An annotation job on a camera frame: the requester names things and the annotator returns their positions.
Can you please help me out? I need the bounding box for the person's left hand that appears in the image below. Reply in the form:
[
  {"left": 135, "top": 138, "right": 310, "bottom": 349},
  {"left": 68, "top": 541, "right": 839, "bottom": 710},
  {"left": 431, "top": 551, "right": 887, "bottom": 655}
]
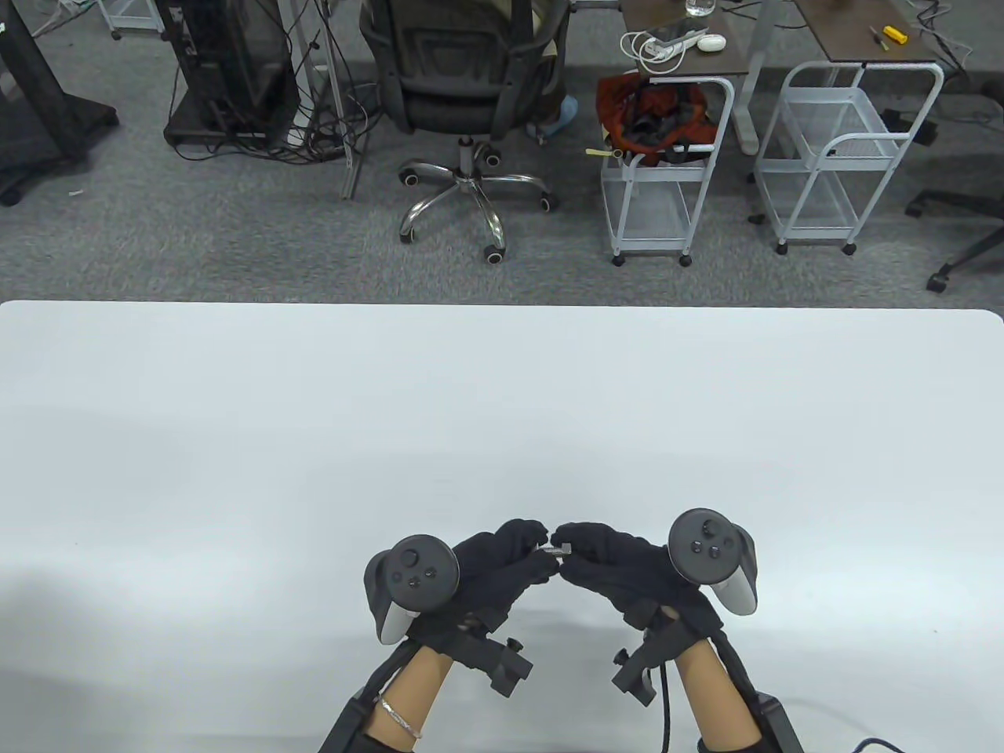
[{"left": 408, "top": 518, "right": 559, "bottom": 657}]

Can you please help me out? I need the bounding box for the black forearm sensor box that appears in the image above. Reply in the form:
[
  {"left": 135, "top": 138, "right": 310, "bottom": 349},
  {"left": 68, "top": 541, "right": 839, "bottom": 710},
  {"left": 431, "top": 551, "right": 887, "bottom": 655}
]
[
  {"left": 318, "top": 689, "right": 381, "bottom": 753},
  {"left": 749, "top": 690, "right": 806, "bottom": 753}
]

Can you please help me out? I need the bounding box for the black power adapter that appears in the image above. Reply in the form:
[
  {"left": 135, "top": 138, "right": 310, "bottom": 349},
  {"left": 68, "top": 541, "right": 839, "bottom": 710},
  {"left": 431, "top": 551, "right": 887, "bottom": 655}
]
[{"left": 878, "top": 108, "right": 938, "bottom": 147}]

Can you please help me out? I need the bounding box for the tangled black cable bundle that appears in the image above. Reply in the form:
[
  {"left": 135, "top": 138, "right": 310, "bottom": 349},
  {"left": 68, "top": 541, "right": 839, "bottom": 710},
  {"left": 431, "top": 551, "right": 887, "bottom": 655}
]
[{"left": 169, "top": 0, "right": 385, "bottom": 166}]

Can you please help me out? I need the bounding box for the black rolling stand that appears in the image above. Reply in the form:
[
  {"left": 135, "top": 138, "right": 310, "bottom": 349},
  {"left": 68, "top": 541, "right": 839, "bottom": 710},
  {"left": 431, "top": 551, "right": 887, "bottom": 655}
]
[{"left": 0, "top": 0, "right": 120, "bottom": 208}]

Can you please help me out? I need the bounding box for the silver metal frame post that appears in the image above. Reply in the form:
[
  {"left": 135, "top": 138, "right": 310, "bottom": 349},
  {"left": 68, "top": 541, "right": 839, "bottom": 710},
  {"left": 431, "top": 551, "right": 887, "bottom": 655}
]
[{"left": 278, "top": 0, "right": 366, "bottom": 201}]

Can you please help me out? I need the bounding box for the person's right hand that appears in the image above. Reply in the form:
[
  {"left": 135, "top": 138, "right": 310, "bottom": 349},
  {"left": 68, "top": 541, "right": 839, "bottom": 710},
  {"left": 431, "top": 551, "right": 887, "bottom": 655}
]
[{"left": 551, "top": 522, "right": 725, "bottom": 653}]

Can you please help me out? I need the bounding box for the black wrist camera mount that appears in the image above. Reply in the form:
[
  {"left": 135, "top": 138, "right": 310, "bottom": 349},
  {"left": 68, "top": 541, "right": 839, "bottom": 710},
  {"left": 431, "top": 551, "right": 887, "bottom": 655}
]
[
  {"left": 612, "top": 608, "right": 680, "bottom": 707},
  {"left": 451, "top": 620, "right": 535, "bottom": 697}
]

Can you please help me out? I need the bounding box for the black chair base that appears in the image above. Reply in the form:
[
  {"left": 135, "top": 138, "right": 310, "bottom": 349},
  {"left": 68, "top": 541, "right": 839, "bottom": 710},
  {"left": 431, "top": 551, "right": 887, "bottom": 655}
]
[{"left": 904, "top": 188, "right": 1004, "bottom": 293}]

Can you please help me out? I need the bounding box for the silver bracelet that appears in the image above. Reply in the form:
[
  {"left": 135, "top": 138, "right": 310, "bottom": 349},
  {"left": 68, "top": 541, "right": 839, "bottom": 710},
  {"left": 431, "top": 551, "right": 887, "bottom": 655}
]
[{"left": 379, "top": 694, "right": 424, "bottom": 740}]

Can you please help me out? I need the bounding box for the black mesh office chair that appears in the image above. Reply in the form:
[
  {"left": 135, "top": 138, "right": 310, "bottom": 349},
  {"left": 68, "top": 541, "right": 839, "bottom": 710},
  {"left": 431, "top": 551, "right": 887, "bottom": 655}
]
[{"left": 359, "top": 0, "right": 572, "bottom": 264}]

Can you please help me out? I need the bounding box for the white power strip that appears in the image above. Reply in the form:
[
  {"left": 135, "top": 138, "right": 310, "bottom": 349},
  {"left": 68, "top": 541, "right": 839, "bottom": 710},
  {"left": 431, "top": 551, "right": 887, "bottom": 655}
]
[{"left": 621, "top": 28, "right": 709, "bottom": 75}]

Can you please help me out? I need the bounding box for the black computer tower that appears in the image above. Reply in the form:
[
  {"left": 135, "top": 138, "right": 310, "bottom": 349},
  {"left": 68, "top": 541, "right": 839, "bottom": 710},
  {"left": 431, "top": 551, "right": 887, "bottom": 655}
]
[{"left": 153, "top": 0, "right": 303, "bottom": 148}]

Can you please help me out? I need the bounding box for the white cart holding bag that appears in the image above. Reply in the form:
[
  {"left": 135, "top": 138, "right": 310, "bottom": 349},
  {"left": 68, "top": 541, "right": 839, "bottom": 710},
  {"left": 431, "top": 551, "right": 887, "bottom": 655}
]
[{"left": 600, "top": 75, "right": 737, "bottom": 267}]

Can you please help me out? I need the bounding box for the black VR controller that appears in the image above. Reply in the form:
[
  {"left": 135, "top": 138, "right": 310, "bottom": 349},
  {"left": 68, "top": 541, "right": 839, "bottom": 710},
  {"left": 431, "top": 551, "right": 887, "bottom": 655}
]
[
  {"left": 363, "top": 535, "right": 461, "bottom": 646},
  {"left": 667, "top": 508, "right": 760, "bottom": 617}
]

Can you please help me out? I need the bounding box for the person's right forearm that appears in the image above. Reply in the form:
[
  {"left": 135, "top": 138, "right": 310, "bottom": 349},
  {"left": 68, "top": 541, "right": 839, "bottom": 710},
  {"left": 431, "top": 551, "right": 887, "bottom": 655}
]
[{"left": 673, "top": 639, "right": 766, "bottom": 753}]

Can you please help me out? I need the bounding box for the small white cart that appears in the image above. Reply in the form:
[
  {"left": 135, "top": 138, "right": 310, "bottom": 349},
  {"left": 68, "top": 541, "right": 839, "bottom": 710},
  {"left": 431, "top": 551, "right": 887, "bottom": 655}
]
[{"left": 98, "top": 0, "right": 166, "bottom": 40}]

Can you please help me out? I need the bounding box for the white desk leg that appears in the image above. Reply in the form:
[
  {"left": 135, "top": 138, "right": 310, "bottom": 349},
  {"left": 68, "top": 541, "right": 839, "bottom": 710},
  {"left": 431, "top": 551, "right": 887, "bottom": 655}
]
[{"left": 733, "top": 0, "right": 785, "bottom": 155}]

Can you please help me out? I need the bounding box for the brown desk with tools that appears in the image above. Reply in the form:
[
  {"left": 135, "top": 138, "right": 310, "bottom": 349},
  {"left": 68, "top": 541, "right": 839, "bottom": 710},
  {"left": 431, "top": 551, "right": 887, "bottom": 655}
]
[{"left": 792, "top": 0, "right": 942, "bottom": 64}]

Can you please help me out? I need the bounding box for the red bag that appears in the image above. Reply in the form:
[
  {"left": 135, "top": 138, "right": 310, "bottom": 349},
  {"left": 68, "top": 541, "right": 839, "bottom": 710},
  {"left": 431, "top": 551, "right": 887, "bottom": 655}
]
[{"left": 596, "top": 71, "right": 718, "bottom": 167}]

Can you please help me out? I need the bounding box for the empty white wire cart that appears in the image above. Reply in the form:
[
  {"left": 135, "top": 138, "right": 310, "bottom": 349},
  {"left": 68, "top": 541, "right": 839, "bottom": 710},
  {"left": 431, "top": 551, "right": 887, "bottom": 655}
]
[{"left": 753, "top": 61, "right": 945, "bottom": 256}]

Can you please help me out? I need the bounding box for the brown desk with power strip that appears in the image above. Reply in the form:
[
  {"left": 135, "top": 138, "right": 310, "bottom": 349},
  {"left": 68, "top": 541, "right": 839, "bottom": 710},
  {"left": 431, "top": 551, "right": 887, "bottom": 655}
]
[{"left": 618, "top": 0, "right": 752, "bottom": 78}]

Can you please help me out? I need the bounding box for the person's left forearm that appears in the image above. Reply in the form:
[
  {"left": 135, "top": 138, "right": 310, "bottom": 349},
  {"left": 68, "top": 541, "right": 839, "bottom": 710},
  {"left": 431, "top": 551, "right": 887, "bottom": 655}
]
[{"left": 365, "top": 645, "right": 457, "bottom": 753}]

